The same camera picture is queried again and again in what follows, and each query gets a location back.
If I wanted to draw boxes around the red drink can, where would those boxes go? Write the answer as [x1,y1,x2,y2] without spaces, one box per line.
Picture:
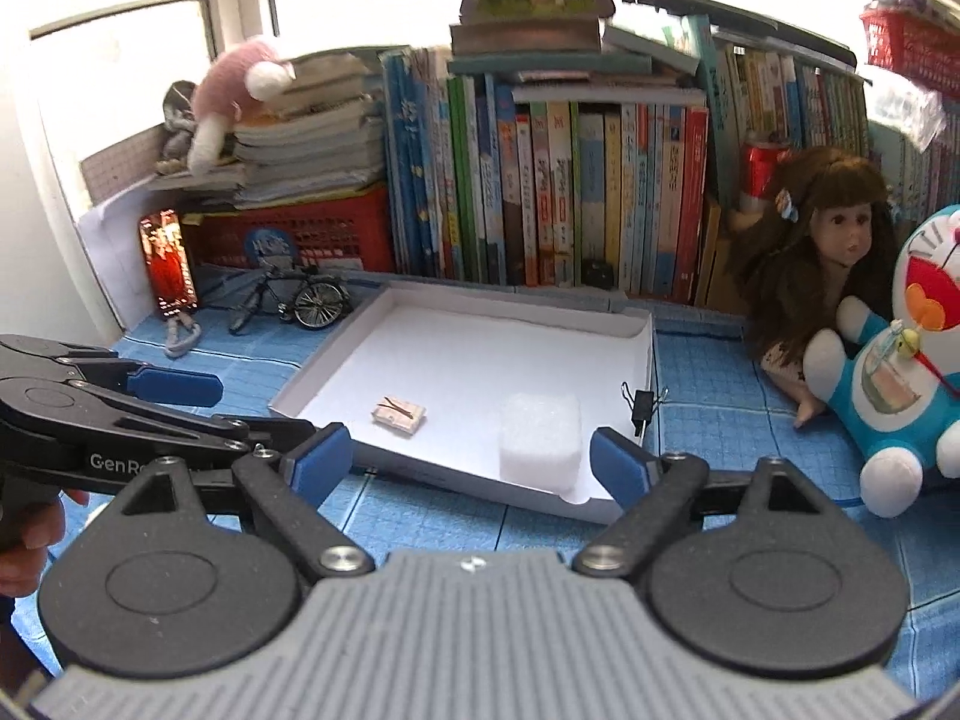
[739,141,792,215]

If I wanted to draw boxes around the white cardboard box tray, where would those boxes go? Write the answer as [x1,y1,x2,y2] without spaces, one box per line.
[268,281,656,526]

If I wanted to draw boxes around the flat lying books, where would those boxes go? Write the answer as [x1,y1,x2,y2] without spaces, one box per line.
[446,19,702,91]

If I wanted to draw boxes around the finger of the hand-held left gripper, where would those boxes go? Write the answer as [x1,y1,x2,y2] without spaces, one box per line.
[0,373,317,466]
[0,336,224,410]

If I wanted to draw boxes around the black binder clip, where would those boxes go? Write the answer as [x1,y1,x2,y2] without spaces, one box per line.
[621,382,668,440]

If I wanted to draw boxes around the red plastic crate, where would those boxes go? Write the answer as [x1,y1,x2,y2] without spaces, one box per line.
[184,184,398,275]

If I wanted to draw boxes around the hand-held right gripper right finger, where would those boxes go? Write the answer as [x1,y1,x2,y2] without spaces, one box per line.
[574,427,848,578]

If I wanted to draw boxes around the pink plush toy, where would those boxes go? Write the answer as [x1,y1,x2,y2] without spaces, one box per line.
[187,36,297,173]

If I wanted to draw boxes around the grey rabbit figurine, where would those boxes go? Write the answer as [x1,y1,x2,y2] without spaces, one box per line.
[156,80,200,173]

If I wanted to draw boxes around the grid pattern board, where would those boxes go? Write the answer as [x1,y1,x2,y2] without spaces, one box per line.
[81,126,197,205]

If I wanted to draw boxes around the white foam block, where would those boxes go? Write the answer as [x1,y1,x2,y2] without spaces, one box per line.
[499,392,584,497]

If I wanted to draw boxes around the stack of grey books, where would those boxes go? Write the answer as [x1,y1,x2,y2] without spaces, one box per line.
[229,52,387,211]

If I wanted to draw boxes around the row of thin picture books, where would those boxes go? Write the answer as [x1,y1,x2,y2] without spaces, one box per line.
[660,11,960,241]

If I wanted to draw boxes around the red mesh basket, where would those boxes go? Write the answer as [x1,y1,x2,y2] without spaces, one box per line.
[860,6,960,102]

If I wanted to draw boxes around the row of upright books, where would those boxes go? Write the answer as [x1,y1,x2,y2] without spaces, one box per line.
[379,49,713,305]

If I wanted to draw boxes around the black bicycle model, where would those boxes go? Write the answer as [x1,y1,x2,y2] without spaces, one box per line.
[229,262,353,335]

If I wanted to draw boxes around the blue cat plush toy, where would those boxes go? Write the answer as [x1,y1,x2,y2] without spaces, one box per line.
[804,204,960,518]

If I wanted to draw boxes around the person's left hand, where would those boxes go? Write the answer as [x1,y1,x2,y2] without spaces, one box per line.
[0,487,89,601]

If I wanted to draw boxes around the clear plastic bag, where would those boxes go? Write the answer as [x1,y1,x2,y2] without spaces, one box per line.
[870,79,946,151]

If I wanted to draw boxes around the grey carabiner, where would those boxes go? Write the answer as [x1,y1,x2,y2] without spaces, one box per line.
[165,315,202,359]

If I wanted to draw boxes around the white paper sheets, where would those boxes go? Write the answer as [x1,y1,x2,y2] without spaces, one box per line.
[75,172,162,331]

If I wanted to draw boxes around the brown haired doll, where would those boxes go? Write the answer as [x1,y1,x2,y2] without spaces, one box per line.
[731,146,901,428]

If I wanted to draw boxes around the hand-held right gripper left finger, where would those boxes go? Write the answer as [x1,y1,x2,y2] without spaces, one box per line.
[112,424,376,578]

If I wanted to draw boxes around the small tan packet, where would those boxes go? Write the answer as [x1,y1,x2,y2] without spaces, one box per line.
[371,394,428,436]

